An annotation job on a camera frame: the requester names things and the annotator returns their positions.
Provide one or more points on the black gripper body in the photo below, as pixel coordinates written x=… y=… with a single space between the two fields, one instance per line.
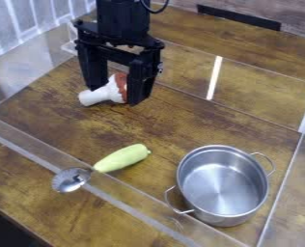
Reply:
x=118 y=37

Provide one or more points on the stainless steel pot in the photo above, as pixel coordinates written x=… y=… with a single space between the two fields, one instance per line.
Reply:
x=221 y=185

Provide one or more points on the clear acrylic triangle stand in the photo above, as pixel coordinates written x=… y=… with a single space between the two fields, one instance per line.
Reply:
x=69 y=46

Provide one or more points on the toy mushroom red cap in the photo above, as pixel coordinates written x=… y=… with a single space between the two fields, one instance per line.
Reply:
x=113 y=91

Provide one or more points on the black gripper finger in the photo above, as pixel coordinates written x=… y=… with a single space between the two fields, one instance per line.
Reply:
x=143 y=71
x=94 y=66

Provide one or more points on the clear acrylic front barrier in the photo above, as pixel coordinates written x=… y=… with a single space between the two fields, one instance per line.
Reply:
x=181 y=227

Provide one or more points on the black bar on table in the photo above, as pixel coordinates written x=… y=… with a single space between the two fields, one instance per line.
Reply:
x=243 y=18

